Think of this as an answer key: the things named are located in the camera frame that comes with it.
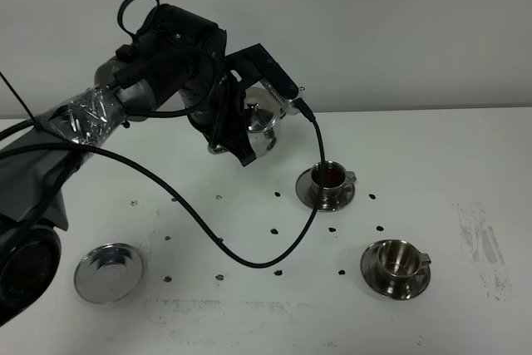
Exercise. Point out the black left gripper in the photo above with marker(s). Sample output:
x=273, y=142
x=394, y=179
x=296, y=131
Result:
x=228, y=132

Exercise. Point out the stainless steel teapot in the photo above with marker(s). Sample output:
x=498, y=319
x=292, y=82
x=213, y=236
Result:
x=262, y=116

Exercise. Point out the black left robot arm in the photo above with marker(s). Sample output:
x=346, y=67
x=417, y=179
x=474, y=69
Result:
x=174, y=52

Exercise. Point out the far stainless steel saucer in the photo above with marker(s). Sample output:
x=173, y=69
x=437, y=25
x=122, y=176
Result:
x=307, y=192

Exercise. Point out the stainless steel saucer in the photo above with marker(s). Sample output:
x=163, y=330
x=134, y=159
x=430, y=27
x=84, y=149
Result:
x=307, y=192
x=394, y=290

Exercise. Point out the far stainless steel teacup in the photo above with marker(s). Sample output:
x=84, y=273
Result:
x=333, y=176

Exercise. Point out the stainless steel teacup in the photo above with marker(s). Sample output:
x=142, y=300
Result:
x=333, y=176
x=398, y=260

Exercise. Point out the steel teapot saucer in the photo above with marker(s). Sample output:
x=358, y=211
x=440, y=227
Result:
x=108, y=273

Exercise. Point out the near stainless steel saucer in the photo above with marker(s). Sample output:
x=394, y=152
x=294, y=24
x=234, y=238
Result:
x=394, y=290

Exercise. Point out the near stainless steel teacup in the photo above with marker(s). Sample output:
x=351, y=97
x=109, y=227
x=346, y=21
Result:
x=398, y=260

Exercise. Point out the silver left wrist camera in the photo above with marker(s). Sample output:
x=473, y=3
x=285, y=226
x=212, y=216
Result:
x=255, y=64

